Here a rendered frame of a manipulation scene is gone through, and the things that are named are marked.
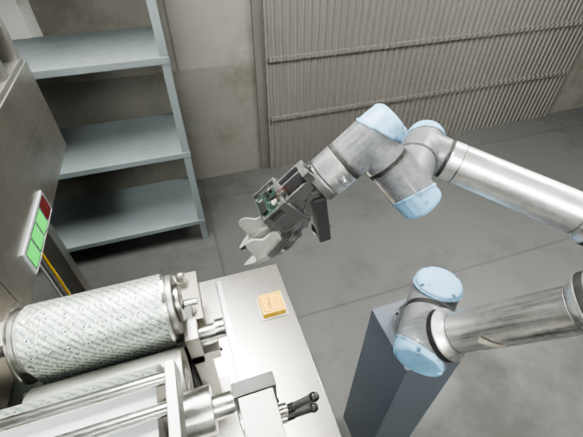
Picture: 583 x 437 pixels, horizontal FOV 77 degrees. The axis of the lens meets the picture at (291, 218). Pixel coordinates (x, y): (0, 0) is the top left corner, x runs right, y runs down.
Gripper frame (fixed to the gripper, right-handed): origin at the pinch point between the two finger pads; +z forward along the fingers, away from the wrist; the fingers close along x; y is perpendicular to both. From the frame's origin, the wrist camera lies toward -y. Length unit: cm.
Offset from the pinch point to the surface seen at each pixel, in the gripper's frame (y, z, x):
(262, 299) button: -34.2, 22.8, -17.0
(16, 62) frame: 41, 30, -83
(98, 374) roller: 11.3, 30.0, 9.6
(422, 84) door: -183, -97, -208
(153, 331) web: 7.7, 19.5, 6.8
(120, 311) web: 13.5, 20.4, 3.6
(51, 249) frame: 0, 88, -76
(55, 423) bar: 25.0, 13.7, 26.1
